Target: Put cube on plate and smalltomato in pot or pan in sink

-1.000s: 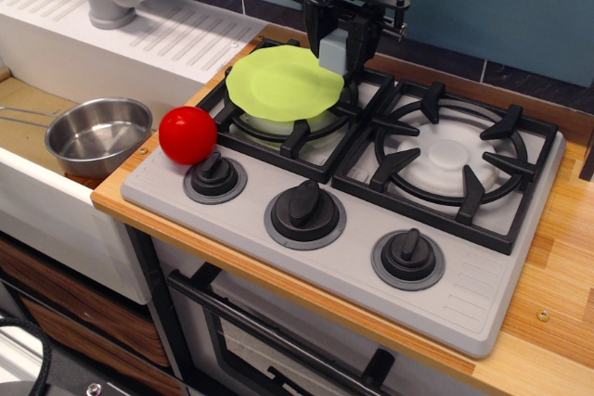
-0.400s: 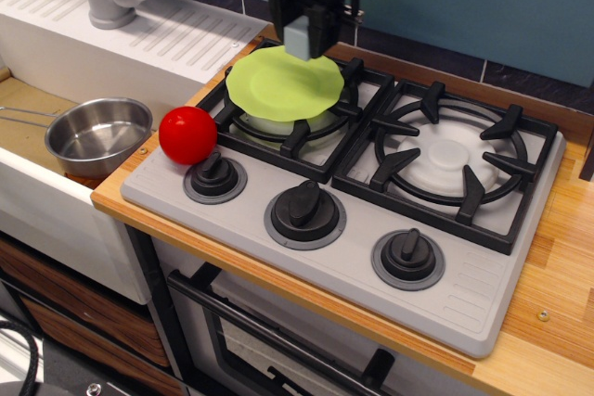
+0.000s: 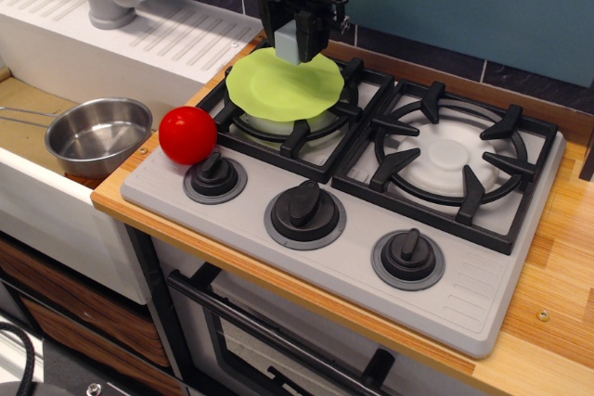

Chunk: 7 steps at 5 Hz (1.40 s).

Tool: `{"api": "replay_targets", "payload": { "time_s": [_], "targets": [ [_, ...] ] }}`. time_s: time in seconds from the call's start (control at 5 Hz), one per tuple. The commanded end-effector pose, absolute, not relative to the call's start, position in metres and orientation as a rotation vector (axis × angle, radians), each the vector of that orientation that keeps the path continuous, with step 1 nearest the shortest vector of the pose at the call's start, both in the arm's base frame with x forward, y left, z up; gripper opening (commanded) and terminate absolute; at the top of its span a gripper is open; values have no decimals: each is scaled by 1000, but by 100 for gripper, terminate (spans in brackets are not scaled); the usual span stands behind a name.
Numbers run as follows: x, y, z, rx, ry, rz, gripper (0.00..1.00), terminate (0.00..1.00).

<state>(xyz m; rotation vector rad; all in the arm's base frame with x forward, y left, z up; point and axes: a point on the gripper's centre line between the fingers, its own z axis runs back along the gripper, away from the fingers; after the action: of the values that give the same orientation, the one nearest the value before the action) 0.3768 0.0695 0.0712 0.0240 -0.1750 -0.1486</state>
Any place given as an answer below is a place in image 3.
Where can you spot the grey toy stove top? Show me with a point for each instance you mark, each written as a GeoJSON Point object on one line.
{"type": "Point", "coordinates": [464, 310]}

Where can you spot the black stove knob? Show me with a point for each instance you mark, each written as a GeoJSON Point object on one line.
{"type": "Point", "coordinates": [216, 180]}
{"type": "Point", "coordinates": [305, 217]}
{"type": "Point", "coordinates": [408, 260]}

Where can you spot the toy oven door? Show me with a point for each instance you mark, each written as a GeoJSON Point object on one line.
{"type": "Point", "coordinates": [264, 345]}

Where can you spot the red toy tomato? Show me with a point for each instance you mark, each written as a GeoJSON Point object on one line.
{"type": "Point", "coordinates": [187, 135]}

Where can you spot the wooden drawer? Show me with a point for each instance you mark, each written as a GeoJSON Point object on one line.
{"type": "Point", "coordinates": [135, 373]}
{"type": "Point", "coordinates": [73, 295]}

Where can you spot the upper wooden drawer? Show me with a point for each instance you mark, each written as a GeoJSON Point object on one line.
{"type": "Point", "coordinates": [73, 295]}

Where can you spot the black left burner grate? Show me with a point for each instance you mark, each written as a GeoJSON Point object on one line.
{"type": "Point", "coordinates": [310, 147]}

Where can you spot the small steel pot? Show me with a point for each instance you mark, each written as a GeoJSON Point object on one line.
{"type": "Point", "coordinates": [91, 140]}

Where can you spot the black burner grate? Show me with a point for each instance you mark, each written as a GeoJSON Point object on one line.
{"type": "Point", "coordinates": [472, 170]}
{"type": "Point", "coordinates": [310, 147]}

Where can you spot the black middle stove knob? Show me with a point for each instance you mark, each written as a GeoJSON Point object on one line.
{"type": "Point", "coordinates": [305, 217]}

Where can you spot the light blue cube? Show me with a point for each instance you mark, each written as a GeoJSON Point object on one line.
{"type": "Point", "coordinates": [286, 45]}

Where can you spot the black left stove knob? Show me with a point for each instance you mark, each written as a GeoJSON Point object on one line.
{"type": "Point", "coordinates": [216, 180]}

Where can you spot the black right burner grate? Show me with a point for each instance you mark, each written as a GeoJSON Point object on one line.
{"type": "Point", "coordinates": [472, 170]}

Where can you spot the black oven door handle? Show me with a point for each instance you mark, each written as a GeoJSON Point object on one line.
{"type": "Point", "coordinates": [369, 383]}

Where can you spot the lower wooden drawer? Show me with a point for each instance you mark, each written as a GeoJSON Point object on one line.
{"type": "Point", "coordinates": [135, 373]}

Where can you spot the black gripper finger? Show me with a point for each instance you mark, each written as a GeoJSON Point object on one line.
{"type": "Point", "coordinates": [312, 35]}
{"type": "Point", "coordinates": [275, 14]}

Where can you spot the green plastic plate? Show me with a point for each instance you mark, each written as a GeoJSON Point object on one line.
{"type": "Point", "coordinates": [268, 87]}

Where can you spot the black right stove knob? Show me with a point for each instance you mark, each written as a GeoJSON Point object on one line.
{"type": "Point", "coordinates": [408, 260]}

